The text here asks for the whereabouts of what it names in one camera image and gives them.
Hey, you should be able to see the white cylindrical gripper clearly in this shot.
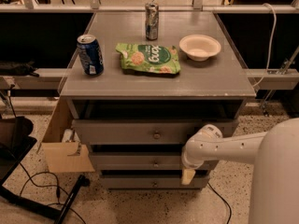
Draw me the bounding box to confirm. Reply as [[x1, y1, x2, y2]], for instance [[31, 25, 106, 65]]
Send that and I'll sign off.
[[181, 124, 222, 185]]

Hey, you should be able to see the grey drawer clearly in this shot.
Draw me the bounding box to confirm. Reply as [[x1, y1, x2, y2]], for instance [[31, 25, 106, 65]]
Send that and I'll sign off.
[[72, 119, 238, 145], [100, 170, 209, 189], [89, 144, 182, 171]]

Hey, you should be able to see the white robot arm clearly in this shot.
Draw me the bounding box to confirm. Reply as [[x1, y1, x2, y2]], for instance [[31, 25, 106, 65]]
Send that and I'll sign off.
[[181, 118, 299, 224]]

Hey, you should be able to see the grey bottom drawer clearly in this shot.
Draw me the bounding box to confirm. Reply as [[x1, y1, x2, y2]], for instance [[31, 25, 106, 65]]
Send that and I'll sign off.
[[100, 170, 209, 189]]

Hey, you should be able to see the grey drawer cabinet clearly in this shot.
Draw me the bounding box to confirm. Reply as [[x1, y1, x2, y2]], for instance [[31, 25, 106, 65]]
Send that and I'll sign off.
[[59, 10, 257, 190]]

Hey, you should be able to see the grey top drawer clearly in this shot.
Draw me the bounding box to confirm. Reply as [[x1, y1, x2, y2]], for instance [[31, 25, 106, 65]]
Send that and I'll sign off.
[[72, 119, 238, 145]]

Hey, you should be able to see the cardboard box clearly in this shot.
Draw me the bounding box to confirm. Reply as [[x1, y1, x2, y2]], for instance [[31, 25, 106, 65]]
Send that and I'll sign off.
[[41, 99, 94, 173]]

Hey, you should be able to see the green snack bag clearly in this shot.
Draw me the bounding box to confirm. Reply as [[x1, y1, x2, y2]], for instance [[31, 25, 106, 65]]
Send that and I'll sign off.
[[116, 43, 180, 75]]

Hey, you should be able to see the white paper bowl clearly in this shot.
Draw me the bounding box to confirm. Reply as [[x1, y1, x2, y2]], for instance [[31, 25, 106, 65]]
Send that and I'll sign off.
[[179, 35, 221, 62]]

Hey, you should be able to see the blue soda can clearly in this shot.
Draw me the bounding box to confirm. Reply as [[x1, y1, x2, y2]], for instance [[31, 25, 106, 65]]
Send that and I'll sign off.
[[77, 34, 104, 76]]

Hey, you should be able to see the silver tall can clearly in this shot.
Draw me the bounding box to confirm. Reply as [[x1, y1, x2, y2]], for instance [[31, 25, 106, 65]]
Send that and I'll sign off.
[[145, 3, 159, 40]]

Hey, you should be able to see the black cloth item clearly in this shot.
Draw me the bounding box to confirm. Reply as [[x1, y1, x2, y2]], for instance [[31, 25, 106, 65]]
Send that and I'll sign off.
[[0, 61, 39, 77]]

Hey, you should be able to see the black floor cable right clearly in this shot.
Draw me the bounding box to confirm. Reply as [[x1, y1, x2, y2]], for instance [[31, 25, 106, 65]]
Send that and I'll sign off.
[[206, 182, 233, 224]]

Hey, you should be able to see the black floor cable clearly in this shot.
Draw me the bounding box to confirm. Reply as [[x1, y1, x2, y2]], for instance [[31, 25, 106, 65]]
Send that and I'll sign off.
[[206, 182, 233, 224], [18, 171, 88, 224]]

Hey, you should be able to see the white cable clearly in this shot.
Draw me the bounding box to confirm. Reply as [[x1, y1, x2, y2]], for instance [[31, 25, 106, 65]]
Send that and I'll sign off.
[[251, 3, 278, 89]]

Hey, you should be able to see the black floor cable left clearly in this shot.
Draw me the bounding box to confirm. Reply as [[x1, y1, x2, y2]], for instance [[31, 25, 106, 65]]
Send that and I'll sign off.
[[18, 171, 88, 224]]

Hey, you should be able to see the black stand frame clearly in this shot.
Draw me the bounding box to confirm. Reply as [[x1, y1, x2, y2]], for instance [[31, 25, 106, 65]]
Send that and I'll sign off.
[[0, 115, 92, 224]]

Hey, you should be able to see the metal rail frame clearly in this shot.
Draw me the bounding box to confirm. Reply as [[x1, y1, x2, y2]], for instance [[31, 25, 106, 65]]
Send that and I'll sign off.
[[0, 0, 299, 15]]

